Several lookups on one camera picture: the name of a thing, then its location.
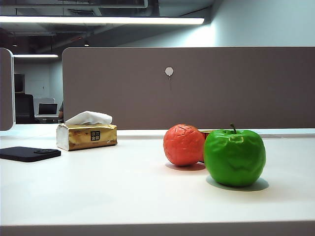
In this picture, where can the gold tissue pack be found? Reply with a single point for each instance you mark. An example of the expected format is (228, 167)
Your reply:
(82, 138)

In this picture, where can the white adhesive hook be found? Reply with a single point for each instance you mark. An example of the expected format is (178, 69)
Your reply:
(169, 71)

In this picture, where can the black office chair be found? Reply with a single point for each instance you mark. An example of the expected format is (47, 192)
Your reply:
(24, 108)

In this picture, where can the black smartphone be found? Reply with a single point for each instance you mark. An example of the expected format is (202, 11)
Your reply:
(24, 153)

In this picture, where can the green plastic apple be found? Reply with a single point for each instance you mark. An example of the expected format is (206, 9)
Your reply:
(233, 162)

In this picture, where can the narrow brown desk partition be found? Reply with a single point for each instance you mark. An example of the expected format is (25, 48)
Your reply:
(6, 93)

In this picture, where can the person in grey shirt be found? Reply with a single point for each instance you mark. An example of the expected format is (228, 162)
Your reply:
(61, 111)

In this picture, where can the wide brown desk partition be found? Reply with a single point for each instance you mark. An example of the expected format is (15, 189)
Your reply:
(233, 98)

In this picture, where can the orange plastic fruit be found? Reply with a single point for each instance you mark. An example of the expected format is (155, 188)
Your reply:
(182, 146)

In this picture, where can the long ceiling light strip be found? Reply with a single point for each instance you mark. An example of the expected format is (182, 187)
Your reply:
(98, 20)

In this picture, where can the dark background cabinet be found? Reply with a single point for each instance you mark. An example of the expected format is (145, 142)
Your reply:
(19, 83)

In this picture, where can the background laptop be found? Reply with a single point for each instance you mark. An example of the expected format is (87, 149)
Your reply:
(47, 109)

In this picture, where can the short ceiling light strip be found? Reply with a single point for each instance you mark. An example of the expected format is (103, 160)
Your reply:
(34, 56)

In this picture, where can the Rubik's cube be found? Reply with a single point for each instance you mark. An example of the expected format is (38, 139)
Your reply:
(205, 134)

